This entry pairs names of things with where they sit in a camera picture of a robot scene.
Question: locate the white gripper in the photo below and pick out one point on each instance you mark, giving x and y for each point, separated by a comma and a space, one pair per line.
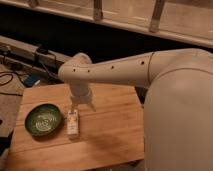
81, 94

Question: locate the small white bottle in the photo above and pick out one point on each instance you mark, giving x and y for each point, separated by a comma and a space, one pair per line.
73, 124

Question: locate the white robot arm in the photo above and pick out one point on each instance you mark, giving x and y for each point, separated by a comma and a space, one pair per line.
178, 108

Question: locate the green ceramic bowl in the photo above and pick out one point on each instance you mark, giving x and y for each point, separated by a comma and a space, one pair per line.
43, 120

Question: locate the blue box on floor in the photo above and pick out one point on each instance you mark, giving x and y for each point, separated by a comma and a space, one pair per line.
31, 80

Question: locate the black power adapter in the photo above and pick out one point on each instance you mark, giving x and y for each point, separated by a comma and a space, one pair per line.
41, 50

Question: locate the metal bracket left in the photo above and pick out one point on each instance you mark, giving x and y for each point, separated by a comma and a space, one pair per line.
97, 10

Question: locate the metal bracket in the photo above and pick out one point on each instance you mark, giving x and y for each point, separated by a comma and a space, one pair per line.
97, 10
156, 16

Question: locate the metal bracket right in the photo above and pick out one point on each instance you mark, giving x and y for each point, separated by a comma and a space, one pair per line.
156, 16

